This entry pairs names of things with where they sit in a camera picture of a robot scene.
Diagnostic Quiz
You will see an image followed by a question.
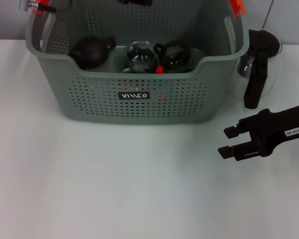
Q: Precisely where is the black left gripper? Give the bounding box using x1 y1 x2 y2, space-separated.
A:
117 0 154 7

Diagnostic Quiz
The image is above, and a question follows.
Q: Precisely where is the black ceramic teapot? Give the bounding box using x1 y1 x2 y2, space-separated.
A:
69 35 117 71

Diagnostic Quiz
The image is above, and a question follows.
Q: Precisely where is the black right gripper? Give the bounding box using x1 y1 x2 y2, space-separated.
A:
218 102 299 162

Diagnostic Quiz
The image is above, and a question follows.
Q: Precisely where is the glass cup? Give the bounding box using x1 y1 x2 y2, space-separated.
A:
121 67 140 75

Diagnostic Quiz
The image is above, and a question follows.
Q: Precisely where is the grey-green perforated storage basket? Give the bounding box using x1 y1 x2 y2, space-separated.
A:
26 0 249 125

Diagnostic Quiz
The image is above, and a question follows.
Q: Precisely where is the glass pitcher black handle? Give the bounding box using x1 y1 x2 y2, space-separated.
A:
226 28 283 110

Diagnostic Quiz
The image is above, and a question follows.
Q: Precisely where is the clear glass teapot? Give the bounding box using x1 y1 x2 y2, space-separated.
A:
124 40 158 74

